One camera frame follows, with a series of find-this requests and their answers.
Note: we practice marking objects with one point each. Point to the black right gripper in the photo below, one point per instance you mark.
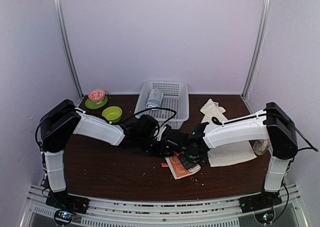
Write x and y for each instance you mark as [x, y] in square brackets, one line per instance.
[188, 164]

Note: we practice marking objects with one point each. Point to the orange bunny pattern towel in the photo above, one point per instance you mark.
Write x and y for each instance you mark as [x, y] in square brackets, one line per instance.
[177, 169]

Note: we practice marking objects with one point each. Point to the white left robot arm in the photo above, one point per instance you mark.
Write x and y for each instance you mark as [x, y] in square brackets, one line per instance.
[140, 130]

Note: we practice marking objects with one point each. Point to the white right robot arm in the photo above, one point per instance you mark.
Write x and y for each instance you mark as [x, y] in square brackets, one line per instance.
[270, 123]

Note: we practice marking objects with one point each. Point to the cream white towel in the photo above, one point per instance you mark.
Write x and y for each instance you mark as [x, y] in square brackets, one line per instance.
[229, 154]

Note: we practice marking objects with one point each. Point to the rolled light blue towel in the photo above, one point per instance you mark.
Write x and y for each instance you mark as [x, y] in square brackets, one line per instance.
[155, 98]

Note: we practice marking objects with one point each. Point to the white perforated plastic basket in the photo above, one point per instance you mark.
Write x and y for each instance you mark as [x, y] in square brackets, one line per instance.
[175, 97]

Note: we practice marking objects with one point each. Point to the cream patterned cup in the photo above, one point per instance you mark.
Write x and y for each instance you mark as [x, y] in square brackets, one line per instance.
[260, 146]

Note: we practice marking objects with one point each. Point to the green plastic bowl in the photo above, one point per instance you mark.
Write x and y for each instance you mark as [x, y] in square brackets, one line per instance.
[112, 114]

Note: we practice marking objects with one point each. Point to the red white patterned bowl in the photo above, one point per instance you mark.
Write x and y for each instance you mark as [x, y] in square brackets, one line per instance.
[97, 95]

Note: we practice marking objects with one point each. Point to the green plastic plate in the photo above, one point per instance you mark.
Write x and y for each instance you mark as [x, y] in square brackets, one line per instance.
[94, 105]

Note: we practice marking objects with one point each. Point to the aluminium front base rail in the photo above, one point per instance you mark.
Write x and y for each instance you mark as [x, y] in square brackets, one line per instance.
[218, 212]

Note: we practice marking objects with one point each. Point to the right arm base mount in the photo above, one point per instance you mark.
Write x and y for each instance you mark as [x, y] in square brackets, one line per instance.
[261, 205]

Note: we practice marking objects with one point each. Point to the right aluminium frame post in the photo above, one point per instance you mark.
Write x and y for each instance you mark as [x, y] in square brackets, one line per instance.
[257, 51]

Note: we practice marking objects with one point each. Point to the aluminium frame post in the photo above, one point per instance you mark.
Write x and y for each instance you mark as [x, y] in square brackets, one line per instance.
[67, 47]
[257, 51]

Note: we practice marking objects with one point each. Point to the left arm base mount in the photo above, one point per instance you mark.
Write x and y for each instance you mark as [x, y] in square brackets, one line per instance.
[68, 206]

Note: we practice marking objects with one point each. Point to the left aluminium frame post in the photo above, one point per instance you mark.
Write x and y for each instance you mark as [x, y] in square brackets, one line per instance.
[67, 47]

